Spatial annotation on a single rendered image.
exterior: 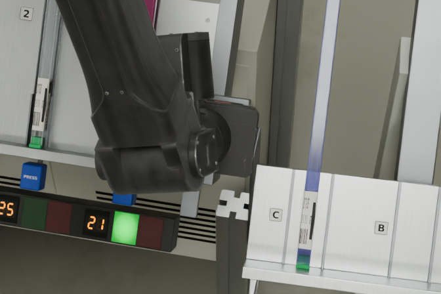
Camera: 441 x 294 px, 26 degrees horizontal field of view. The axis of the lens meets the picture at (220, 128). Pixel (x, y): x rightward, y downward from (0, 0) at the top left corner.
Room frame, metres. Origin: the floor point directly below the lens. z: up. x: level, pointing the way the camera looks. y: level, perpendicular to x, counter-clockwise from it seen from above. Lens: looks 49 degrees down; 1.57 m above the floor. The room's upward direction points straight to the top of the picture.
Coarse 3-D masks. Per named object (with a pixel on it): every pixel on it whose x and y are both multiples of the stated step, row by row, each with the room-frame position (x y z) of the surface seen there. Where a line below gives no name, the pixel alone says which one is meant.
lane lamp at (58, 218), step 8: (48, 208) 0.66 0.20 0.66; (56, 208) 0.66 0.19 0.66; (64, 208) 0.66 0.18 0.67; (48, 216) 0.65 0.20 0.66; (56, 216) 0.65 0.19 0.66; (64, 216) 0.65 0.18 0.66; (48, 224) 0.65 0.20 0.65; (56, 224) 0.65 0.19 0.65; (64, 224) 0.65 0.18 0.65; (64, 232) 0.64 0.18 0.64
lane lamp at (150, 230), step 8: (144, 216) 0.65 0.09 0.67; (144, 224) 0.64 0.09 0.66; (152, 224) 0.64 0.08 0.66; (160, 224) 0.64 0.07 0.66; (144, 232) 0.63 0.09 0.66; (152, 232) 0.63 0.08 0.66; (160, 232) 0.63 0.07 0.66; (136, 240) 0.63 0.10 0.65; (144, 240) 0.62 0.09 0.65; (152, 240) 0.62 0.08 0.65; (160, 240) 0.62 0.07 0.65; (160, 248) 0.62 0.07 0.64
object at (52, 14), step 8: (48, 0) 0.81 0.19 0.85; (48, 8) 0.81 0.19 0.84; (56, 8) 0.81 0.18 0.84; (48, 16) 0.80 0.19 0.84; (56, 16) 0.80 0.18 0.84; (48, 24) 0.80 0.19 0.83; (56, 24) 0.80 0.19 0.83; (48, 32) 0.79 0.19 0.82; (56, 32) 0.79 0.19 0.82; (48, 40) 0.78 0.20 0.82; (56, 40) 0.79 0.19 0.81; (48, 48) 0.78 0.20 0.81; (48, 56) 0.77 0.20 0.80; (40, 64) 0.76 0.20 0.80; (48, 64) 0.76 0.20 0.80; (40, 72) 0.76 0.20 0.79; (48, 72) 0.76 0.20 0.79; (32, 136) 0.71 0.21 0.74; (40, 136) 0.71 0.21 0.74; (40, 144) 0.70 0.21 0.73
